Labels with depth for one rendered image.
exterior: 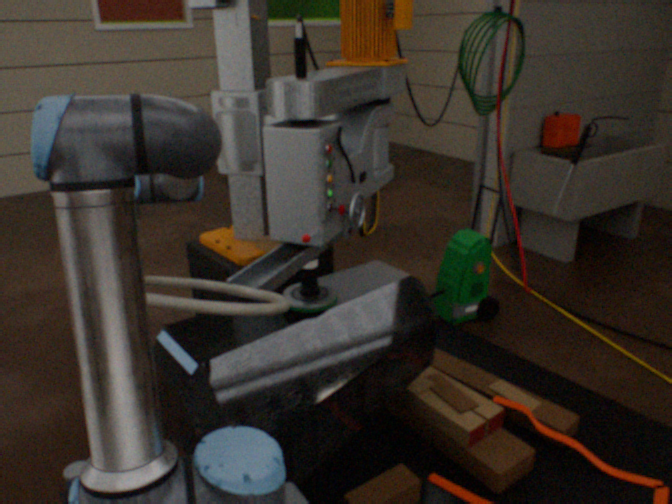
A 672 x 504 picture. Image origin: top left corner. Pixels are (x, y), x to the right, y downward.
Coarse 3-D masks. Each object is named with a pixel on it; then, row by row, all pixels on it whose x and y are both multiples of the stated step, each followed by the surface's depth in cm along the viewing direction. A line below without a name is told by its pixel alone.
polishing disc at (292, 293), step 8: (288, 288) 221; (296, 288) 221; (320, 288) 221; (328, 288) 221; (288, 296) 215; (296, 296) 215; (320, 296) 214; (328, 296) 214; (336, 296) 215; (296, 304) 209; (304, 304) 208; (312, 304) 208; (320, 304) 208
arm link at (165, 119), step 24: (144, 96) 76; (168, 96) 79; (144, 120) 74; (168, 120) 76; (192, 120) 79; (168, 144) 76; (192, 144) 79; (216, 144) 85; (168, 168) 79; (192, 168) 83; (168, 192) 124; (192, 192) 129
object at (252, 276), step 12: (348, 228) 222; (336, 240) 219; (276, 252) 197; (288, 252) 206; (312, 252) 199; (252, 264) 183; (264, 264) 190; (276, 264) 195; (288, 264) 183; (300, 264) 191; (240, 276) 177; (252, 276) 184; (264, 276) 185; (276, 276) 176; (288, 276) 184; (264, 288) 170
